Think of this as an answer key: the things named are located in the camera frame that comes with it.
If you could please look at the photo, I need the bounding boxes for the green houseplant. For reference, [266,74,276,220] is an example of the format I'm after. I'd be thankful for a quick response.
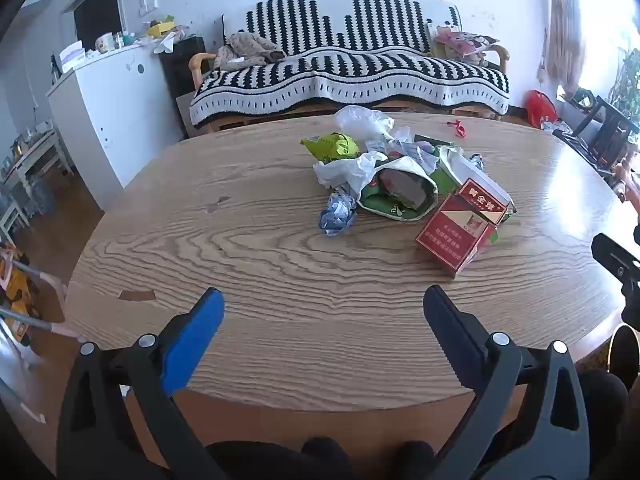
[607,47,640,116]

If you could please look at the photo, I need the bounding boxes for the white cabinet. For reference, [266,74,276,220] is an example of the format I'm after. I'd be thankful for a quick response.
[46,42,186,211]

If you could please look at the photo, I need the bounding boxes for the printed pink cushion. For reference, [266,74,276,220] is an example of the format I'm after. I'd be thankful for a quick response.
[432,27,501,61]

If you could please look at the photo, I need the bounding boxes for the white desk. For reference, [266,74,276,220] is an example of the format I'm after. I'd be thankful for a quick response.
[0,127,73,201]

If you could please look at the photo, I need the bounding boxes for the black gold-rimmed trash can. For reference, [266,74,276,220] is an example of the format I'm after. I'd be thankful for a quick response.
[609,324,640,376]

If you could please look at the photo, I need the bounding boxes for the green foil wrapper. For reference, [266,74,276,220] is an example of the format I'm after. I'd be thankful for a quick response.
[432,144,473,196]

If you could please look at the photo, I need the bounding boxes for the black chair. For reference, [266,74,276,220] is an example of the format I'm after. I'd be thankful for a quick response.
[570,87,640,171]

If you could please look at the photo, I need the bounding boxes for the green patterned snack bag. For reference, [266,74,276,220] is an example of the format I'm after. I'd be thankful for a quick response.
[357,155,441,222]

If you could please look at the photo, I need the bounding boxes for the cardboard sheet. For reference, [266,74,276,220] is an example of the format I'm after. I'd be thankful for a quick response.
[176,91,196,138]

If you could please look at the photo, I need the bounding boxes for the blue water jug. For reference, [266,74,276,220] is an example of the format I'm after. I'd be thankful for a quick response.
[30,180,56,216]

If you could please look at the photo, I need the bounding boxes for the red cigarette carton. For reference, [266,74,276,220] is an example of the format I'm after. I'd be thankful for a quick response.
[415,160,517,279]

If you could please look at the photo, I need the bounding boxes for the white paper box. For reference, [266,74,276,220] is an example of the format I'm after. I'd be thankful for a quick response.
[59,40,87,73]

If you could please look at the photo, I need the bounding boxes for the blue white wrapper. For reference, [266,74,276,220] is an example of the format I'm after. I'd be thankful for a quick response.
[318,185,358,236]

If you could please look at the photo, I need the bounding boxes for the wooden-armed sofa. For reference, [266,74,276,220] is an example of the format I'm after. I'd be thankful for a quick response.
[189,45,511,136]

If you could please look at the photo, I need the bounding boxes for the black white striped blanket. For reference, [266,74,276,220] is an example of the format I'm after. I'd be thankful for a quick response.
[190,0,511,127]

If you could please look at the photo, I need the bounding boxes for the beige curtain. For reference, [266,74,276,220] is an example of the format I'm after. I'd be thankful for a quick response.
[545,0,583,98]

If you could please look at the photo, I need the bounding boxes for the brown plush garment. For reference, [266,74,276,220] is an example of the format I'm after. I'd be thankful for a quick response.
[215,31,287,72]

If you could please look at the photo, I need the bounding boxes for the yellow-green snack packet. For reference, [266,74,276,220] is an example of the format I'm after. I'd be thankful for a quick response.
[300,131,361,162]

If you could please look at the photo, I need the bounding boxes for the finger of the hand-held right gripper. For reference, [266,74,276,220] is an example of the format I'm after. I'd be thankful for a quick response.
[591,232,640,318]

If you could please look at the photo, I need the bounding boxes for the black speaker cabinet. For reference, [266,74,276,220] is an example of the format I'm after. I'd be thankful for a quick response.
[159,36,207,138]

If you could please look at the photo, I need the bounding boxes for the red bag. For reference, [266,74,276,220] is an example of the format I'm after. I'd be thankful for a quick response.
[524,90,558,128]

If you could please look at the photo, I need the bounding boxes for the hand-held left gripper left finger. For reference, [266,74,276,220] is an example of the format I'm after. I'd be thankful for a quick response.
[56,287,231,480]

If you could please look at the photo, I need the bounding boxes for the translucent plastic bag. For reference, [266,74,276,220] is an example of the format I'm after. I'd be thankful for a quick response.
[334,106,396,143]

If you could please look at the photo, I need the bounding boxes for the pink grey frame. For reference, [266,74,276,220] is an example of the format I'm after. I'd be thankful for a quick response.
[0,255,88,426]

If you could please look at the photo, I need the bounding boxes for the yellow toy car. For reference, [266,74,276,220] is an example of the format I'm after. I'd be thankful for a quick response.
[0,242,41,346]

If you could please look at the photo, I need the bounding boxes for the white plastic bag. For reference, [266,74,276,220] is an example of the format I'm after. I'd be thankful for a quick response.
[312,151,388,191]

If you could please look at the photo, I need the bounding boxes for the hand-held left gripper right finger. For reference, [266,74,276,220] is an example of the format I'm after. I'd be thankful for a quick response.
[422,285,591,480]

